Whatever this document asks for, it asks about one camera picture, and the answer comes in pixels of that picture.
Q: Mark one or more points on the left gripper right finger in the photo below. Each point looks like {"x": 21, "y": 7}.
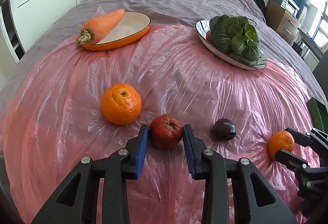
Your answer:
{"x": 254, "y": 199}

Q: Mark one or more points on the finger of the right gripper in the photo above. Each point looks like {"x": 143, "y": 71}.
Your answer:
{"x": 305, "y": 140}
{"x": 291, "y": 161}

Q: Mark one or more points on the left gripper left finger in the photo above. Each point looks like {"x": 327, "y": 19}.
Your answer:
{"x": 75, "y": 199}

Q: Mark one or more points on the orange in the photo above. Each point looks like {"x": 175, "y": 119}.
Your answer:
{"x": 121, "y": 104}
{"x": 282, "y": 140}

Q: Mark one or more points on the dark purple plum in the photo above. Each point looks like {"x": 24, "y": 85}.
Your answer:
{"x": 223, "y": 130}

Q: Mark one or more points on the red apple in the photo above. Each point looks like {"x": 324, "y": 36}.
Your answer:
{"x": 165, "y": 132}

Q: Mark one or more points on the green rectangular tray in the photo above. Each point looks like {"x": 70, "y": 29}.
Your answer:
{"x": 318, "y": 114}

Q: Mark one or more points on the desk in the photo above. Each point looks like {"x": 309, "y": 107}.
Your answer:
{"x": 312, "y": 46}

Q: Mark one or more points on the pink plastic sheet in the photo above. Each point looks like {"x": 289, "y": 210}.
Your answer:
{"x": 55, "y": 118}

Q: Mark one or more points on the wooden drawer chest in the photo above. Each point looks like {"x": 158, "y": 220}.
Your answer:
{"x": 282, "y": 22}

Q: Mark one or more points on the green bok choy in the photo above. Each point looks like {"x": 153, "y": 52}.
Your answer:
{"x": 237, "y": 37}

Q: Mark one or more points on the white patterned plate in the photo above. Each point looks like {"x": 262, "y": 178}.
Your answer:
{"x": 203, "y": 30}

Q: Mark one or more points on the black backpack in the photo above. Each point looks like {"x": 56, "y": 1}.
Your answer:
{"x": 257, "y": 3}

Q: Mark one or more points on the grey printer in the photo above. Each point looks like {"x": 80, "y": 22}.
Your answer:
{"x": 289, "y": 5}

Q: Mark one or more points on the orange oval dish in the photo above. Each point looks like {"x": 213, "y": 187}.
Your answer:
{"x": 131, "y": 28}

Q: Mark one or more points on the orange carrot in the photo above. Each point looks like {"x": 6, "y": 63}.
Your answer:
{"x": 96, "y": 29}

